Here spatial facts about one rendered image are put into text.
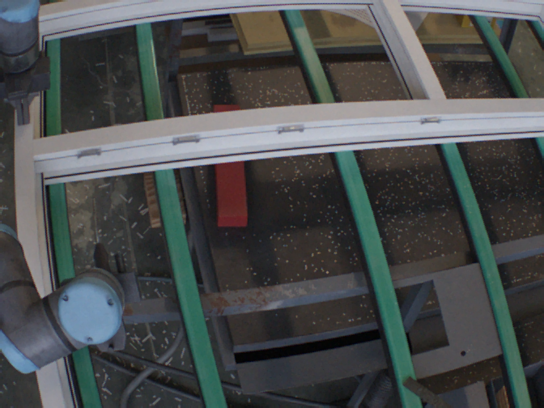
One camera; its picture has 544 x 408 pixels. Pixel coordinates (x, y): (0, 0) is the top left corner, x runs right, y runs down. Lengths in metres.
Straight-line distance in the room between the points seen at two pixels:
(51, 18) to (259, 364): 0.89
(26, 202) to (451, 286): 0.81
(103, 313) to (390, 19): 1.09
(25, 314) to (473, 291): 0.88
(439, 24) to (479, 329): 1.10
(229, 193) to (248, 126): 0.31
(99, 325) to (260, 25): 1.30
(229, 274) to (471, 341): 0.60
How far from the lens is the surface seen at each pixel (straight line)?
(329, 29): 2.38
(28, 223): 1.61
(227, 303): 1.65
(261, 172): 2.11
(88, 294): 1.21
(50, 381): 1.46
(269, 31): 2.34
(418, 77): 1.92
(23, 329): 1.25
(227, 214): 1.99
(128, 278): 1.41
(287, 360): 1.90
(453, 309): 1.69
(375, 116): 1.80
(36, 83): 1.65
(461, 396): 1.80
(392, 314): 1.64
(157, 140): 1.71
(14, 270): 1.30
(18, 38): 1.53
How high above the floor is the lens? 2.27
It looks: 54 degrees down
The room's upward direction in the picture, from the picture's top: 9 degrees clockwise
